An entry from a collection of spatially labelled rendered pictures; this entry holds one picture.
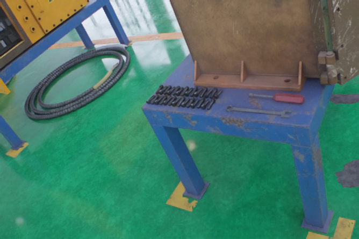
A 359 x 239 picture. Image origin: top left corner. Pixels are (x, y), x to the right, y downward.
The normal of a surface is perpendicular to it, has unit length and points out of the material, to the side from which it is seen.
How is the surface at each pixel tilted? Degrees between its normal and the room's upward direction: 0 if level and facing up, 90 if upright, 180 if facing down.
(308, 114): 0
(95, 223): 0
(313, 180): 90
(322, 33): 90
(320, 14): 90
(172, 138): 90
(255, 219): 0
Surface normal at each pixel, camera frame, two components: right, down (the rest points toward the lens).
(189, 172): 0.81, 0.09
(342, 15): 0.37, 0.45
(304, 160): -0.49, 0.65
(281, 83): -0.33, -0.75
